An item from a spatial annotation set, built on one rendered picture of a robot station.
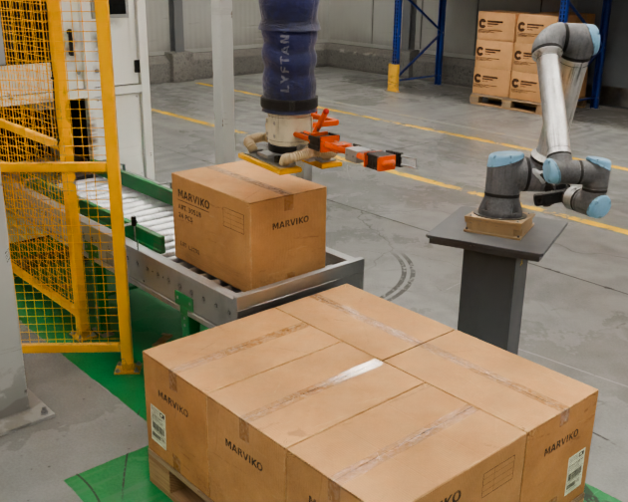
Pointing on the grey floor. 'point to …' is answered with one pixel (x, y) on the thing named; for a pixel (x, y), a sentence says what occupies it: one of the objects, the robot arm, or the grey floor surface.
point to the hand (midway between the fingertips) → (532, 186)
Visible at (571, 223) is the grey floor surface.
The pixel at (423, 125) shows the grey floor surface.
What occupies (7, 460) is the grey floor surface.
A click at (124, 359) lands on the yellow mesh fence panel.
